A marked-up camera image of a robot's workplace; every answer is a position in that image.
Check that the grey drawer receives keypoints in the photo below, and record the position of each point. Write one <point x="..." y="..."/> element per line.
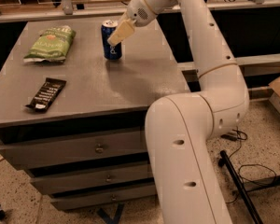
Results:
<point x="74" y="148"/>
<point x="92" y="178"/>
<point x="114" y="195"/>

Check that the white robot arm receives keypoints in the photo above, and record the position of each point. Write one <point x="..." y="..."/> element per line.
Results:
<point x="178" y="126"/>

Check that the metal railing frame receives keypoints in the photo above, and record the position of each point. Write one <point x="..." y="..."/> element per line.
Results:
<point x="46" y="11"/>

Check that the top grey drawer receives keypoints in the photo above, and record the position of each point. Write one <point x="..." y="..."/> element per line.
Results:
<point x="74" y="148"/>

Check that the green jalapeno chip bag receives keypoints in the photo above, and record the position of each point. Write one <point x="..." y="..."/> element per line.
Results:
<point x="52" y="45"/>

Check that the black power adapter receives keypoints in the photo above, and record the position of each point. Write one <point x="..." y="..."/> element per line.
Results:
<point x="229" y="137"/>

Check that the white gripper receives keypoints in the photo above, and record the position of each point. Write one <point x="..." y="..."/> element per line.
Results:
<point x="138" y="12"/>

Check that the grey drawer cabinet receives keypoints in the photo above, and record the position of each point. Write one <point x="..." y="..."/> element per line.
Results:
<point x="99" y="95"/>

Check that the middle grey drawer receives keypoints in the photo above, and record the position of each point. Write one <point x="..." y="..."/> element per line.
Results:
<point x="92" y="178"/>

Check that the black stand leg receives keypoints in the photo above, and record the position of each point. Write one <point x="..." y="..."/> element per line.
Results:
<point x="225" y="160"/>

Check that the black snack bar wrapper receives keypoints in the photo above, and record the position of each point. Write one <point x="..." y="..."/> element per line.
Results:
<point x="47" y="94"/>

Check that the bottom grey drawer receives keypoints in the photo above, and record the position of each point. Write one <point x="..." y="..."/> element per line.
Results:
<point x="114" y="195"/>

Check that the blue pepsi can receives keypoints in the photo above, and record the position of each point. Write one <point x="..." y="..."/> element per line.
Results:
<point x="110" y="52"/>

